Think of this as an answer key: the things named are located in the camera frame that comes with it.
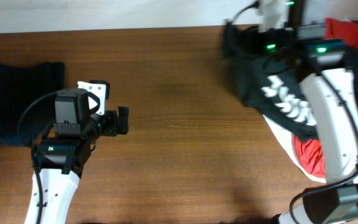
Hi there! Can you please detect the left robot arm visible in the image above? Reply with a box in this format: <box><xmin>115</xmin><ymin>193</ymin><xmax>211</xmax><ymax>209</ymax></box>
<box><xmin>25</xmin><ymin>80</ymin><xmax>129</xmax><ymax>223</ymax></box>

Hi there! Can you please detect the black Nike t-shirt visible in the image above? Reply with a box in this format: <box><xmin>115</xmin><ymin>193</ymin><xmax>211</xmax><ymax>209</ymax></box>
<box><xmin>222</xmin><ymin>21</ymin><xmax>358</xmax><ymax>142</ymax></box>

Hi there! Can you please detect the white t-shirt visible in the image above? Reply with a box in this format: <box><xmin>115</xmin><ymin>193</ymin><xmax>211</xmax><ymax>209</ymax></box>
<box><xmin>263</xmin><ymin>115</ymin><xmax>326</xmax><ymax>184</ymax></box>

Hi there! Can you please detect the red t-shirt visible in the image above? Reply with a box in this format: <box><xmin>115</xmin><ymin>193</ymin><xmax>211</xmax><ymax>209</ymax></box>
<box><xmin>292</xmin><ymin>18</ymin><xmax>358</xmax><ymax>183</ymax></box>

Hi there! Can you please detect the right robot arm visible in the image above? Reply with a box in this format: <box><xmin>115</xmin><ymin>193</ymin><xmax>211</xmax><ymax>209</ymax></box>
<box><xmin>263</xmin><ymin>23</ymin><xmax>358</xmax><ymax>223</ymax></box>

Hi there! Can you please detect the folded dark navy garment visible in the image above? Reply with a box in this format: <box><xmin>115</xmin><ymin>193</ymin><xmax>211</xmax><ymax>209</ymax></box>
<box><xmin>0</xmin><ymin>62</ymin><xmax>65</xmax><ymax>146</ymax></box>

